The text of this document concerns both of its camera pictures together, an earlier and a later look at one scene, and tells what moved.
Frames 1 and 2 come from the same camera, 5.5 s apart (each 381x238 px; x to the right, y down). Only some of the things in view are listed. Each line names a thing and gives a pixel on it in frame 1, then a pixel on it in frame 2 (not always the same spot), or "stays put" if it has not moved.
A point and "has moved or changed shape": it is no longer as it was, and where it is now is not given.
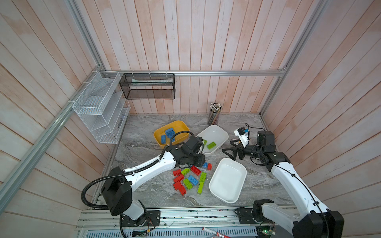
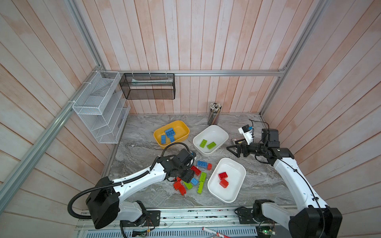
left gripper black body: x=197 y=160 to x=184 y=174
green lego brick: x=212 y=145 stays put
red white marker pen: x=215 y=233 stays put
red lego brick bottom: x=178 y=186 stays put
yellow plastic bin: x=163 y=135 stays put
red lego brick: x=176 y=172 has moved or changed shape
